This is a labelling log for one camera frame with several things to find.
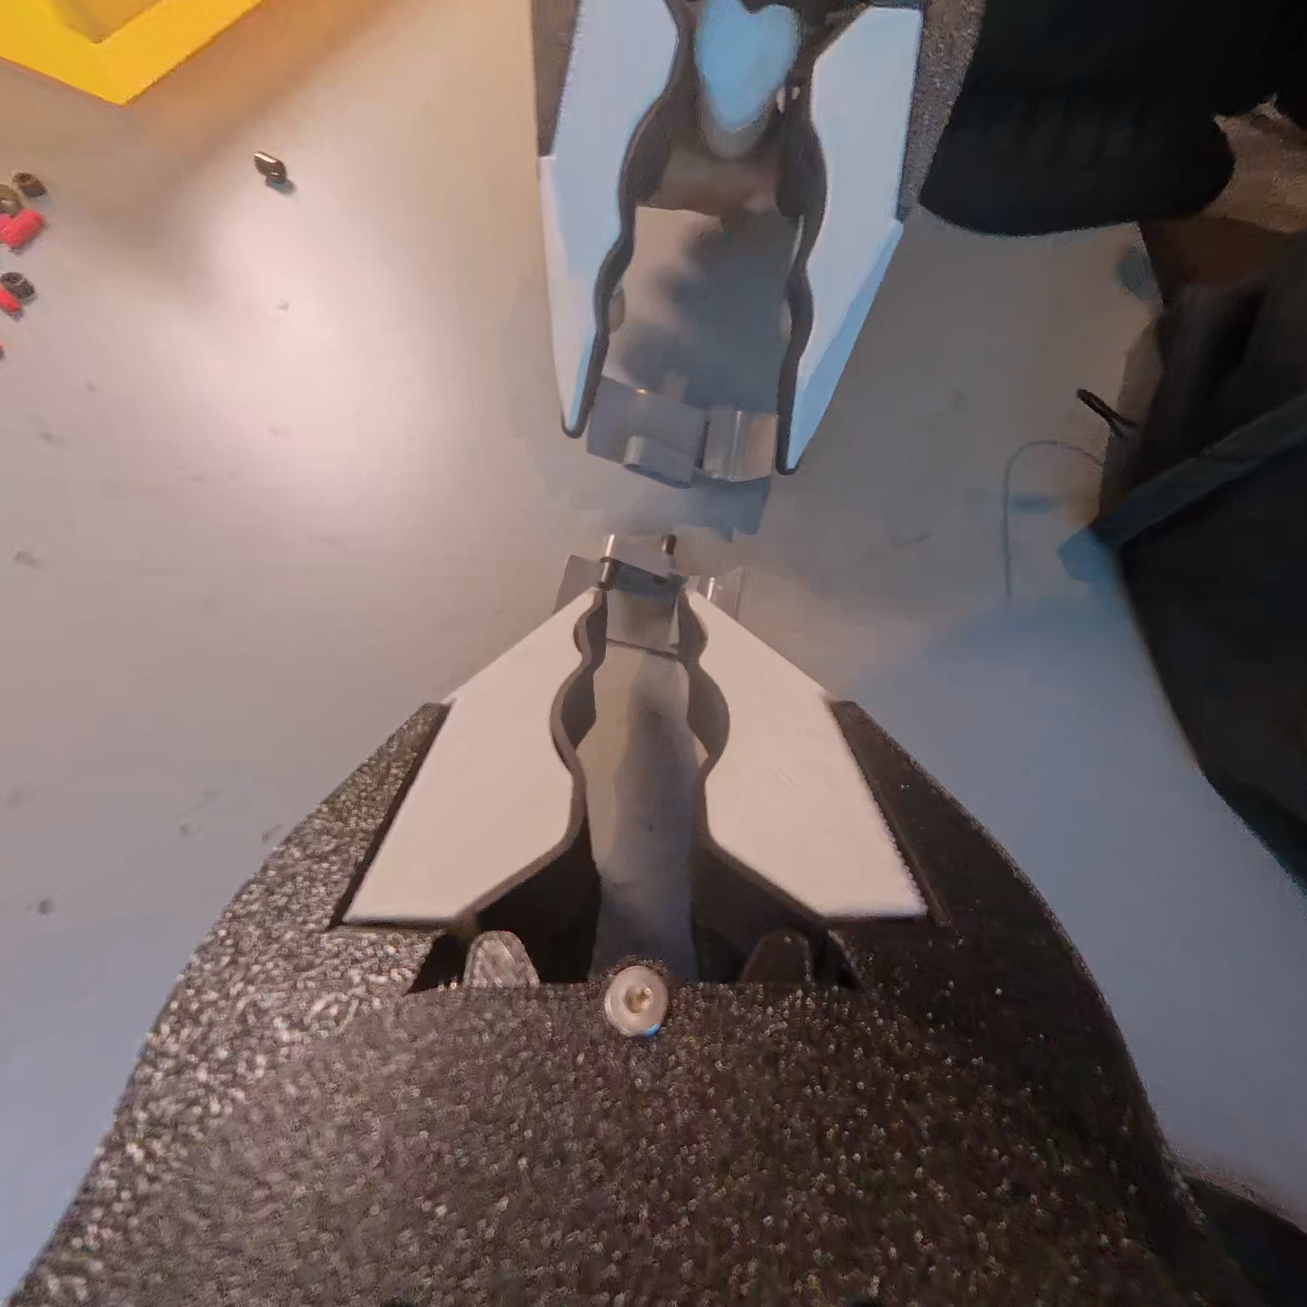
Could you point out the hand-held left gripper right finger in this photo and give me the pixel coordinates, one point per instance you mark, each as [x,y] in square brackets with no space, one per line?
[806,806]

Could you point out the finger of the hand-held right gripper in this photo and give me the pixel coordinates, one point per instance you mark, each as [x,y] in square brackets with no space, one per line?
[591,152]
[862,152]

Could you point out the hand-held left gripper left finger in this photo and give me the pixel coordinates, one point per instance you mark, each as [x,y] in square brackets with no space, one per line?
[479,806]

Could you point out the grey curved brick panel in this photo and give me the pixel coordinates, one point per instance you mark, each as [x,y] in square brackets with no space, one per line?
[653,423]
[642,617]

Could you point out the yellow plastic parts bin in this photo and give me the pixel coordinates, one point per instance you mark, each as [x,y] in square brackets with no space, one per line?
[132,60]

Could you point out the grey desk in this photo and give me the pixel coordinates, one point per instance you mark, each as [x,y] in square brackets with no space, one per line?
[306,510]

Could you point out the person's black hoodie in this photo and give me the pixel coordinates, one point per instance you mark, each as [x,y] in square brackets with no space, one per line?
[1224,613]

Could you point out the pile of small brick pins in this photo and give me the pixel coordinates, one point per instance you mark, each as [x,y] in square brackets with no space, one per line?
[19,230]

